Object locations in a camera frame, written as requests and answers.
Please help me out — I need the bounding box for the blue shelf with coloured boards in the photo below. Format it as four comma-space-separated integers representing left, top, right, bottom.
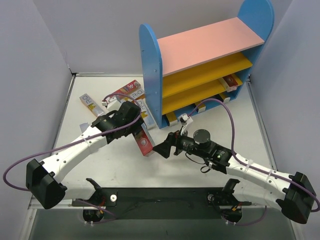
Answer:
139, 0, 275, 128

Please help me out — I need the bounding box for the aluminium frame rail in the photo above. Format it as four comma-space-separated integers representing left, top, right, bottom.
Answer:
33, 183, 291, 209

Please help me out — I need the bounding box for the silver box under left gripper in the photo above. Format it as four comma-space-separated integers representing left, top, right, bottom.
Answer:
79, 122, 89, 134

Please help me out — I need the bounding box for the red 3D toothpaste box top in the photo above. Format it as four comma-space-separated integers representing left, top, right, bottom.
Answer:
114, 79, 141, 95

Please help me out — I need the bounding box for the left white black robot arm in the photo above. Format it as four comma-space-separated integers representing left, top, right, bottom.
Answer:
26, 101, 144, 210

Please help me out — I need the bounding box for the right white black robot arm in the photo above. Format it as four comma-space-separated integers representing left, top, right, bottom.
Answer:
153, 129, 316, 224

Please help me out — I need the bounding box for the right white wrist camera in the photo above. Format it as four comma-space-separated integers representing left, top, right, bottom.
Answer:
178, 113, 193, 136

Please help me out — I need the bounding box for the black toothpaste box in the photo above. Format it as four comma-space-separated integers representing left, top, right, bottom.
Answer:
165, 111, 178, 126

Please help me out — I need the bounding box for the orange white RO toothpaste box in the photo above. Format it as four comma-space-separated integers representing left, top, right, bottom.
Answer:
120, 88, 145, 102

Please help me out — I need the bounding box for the silver RO toothpaste box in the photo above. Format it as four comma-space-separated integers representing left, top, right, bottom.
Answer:
194, 101, 206, 113

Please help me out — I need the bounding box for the red 3d toothpaste box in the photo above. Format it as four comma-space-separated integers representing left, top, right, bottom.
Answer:
220, 74, 238, 93
114, 79, 141, 95
133, 123, 155, 157

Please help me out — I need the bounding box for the silver RO box table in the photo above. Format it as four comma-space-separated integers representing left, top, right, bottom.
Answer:
218, 92, 231, 104

